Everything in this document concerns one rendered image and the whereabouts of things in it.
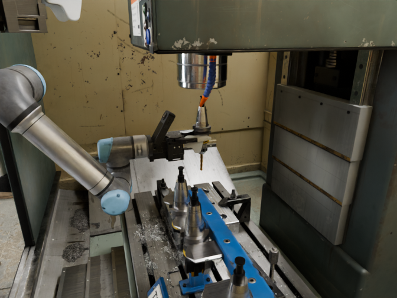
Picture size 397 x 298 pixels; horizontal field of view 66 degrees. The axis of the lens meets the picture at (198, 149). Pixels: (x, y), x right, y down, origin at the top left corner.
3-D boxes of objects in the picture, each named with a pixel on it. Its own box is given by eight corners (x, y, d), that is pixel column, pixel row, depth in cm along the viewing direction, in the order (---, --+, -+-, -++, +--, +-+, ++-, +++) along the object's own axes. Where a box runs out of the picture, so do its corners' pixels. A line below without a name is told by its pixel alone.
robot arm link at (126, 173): (106, 204, 96) (102, 172, 92) (110, 188, 106) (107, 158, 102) (132, 202, 97) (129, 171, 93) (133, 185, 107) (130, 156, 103)
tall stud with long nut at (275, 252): (269, 286, 93) (272, 251, 89) (264, 279, 96) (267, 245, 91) (277, 284, 94) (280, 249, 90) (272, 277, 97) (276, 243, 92)
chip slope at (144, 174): (90, 258, 146) (82, 211, 136) (91, 193, 205) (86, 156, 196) (257, 225, 171) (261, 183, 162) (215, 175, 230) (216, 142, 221)
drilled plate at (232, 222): (177, 245, 105) (177, 232, 104) (161, 203, 131) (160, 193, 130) (238, 232, 112) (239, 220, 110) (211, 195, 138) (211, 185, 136)
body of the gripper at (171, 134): (180, 151, 109) (146, 155, 105) (179, 128, 106) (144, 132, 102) (185, 159, 102) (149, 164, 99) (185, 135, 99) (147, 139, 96)
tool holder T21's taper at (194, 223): (208, 233, 65) (208, 206, 63) (189, 239, 63) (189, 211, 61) (198, 222, 69) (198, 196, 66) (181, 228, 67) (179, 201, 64)
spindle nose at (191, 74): (235, 87, 95) (237, 47, 90) (186, 91, 89) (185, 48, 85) (214, 80, 109) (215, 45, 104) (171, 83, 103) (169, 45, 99)
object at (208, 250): (189, 266, 58) (189, 262, 58) (182, 248, 63) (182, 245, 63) (223, 258, 60) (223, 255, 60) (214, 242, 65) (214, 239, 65)
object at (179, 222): (175, 232, 68) (175, 229, 68) (170, 219, 73) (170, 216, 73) (205, 227, 70) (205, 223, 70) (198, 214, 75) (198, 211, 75)
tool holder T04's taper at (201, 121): (210, 126, 102) (210, 107, 100) (198, 128, 101) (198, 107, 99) (205, 123, 106) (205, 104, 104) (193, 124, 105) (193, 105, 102)
